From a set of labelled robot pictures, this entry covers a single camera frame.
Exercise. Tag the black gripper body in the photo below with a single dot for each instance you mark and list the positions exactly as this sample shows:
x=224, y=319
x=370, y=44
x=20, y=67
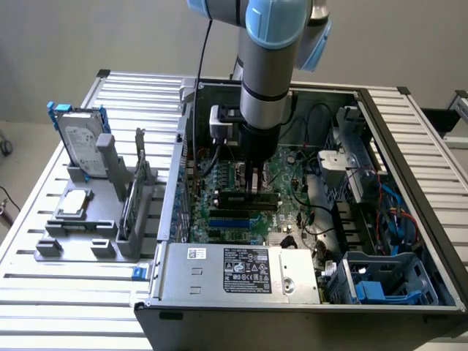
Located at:
x=260, y=142

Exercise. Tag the black RAM stick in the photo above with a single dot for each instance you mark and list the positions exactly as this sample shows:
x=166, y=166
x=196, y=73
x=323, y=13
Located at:
x=234, y=197

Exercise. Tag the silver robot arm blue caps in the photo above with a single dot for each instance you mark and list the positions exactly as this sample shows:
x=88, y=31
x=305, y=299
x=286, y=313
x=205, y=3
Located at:
x=263, y=55

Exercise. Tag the black RAM slot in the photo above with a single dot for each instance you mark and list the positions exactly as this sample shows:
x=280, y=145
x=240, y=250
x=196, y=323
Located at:
x=263, y=207

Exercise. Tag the metal CPU socket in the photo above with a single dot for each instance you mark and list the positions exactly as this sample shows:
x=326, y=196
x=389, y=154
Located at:
x=268, y=172

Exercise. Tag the round coin battery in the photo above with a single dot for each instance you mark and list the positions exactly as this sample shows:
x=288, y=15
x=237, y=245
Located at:
x=290, y=159

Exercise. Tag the black expansion slot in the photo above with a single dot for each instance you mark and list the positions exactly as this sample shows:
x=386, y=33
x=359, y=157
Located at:
x=230, y=214

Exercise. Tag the green motherboard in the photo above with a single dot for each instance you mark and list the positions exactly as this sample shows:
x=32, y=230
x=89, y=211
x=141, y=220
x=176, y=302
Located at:
x=281, y=215

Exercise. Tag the blue expansion slot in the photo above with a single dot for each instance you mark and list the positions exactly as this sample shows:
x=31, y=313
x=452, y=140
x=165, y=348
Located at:
x=229, y=223

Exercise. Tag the silver drive cage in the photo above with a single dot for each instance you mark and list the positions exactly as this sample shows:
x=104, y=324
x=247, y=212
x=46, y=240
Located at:
x=351, y=153

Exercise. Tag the silver power supply unit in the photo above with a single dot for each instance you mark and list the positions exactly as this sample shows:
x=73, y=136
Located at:
x=237, y=274

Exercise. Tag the green graphics card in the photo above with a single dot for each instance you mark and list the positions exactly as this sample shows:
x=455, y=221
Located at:
x=136, y=190

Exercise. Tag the small blue clip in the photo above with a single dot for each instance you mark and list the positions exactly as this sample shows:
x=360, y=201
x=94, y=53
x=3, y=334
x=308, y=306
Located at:
x=139, y=273

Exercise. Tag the open black PC case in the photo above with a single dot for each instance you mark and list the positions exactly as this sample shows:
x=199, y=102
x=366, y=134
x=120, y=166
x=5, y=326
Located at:
x=292, y=325

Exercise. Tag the blue disk bay latch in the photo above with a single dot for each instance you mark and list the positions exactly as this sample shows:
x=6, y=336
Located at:
x=369, y=292

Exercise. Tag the grey parts rack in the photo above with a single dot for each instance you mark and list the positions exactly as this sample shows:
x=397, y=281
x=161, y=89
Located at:
x=95, y=226

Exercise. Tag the silver CPU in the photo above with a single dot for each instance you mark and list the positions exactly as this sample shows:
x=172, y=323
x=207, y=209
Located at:
x=74, y=202

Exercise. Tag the grey metal disk bay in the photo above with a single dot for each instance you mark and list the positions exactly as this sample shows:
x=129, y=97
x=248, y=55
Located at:
x=409, y=270

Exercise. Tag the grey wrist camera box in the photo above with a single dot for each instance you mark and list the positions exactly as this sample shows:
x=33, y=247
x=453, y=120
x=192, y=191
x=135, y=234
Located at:
x=220, y=124

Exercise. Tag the hard disk with blue bracket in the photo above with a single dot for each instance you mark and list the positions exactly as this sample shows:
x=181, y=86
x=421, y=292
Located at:
x=82, y=142

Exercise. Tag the aluminium frame with black bracket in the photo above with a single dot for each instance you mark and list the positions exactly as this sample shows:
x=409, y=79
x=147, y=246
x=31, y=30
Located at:
x=451, y=113

